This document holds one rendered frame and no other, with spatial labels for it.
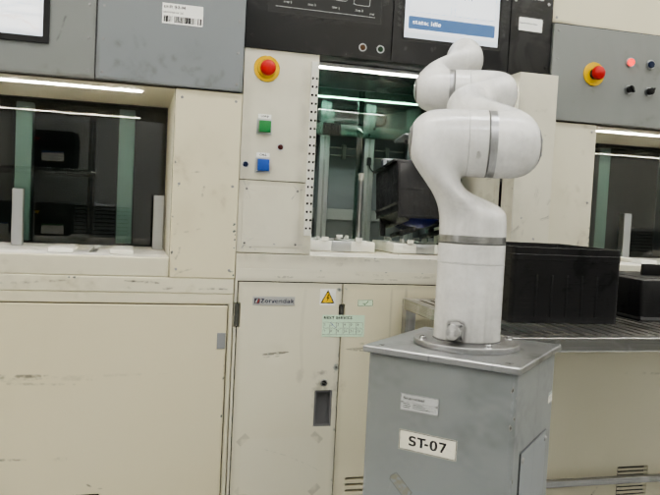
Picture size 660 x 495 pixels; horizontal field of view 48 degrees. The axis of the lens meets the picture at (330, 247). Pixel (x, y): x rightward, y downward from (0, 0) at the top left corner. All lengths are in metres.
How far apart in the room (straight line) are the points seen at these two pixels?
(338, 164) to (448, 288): 1.66
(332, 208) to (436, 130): 1.63
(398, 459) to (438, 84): 0.82
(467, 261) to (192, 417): 0.97
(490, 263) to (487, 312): 0.09
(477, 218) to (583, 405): 1.19
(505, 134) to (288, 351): 0.95
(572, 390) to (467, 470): 1.11
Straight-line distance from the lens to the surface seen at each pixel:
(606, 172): 2.90
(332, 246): 2.18
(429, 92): 1.68
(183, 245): 1.91
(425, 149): 1.30
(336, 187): 2.91
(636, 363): 2.46
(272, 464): 2.06
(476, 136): 1.30
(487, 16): 2.20
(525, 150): 1.31
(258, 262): 1.94
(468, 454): 1.27
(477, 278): 1.30
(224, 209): 1.92
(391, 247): 2.26
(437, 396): 1.26
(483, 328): 1.31
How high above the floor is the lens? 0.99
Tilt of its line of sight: 3 degrees down
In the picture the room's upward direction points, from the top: 3 degrees clockwise
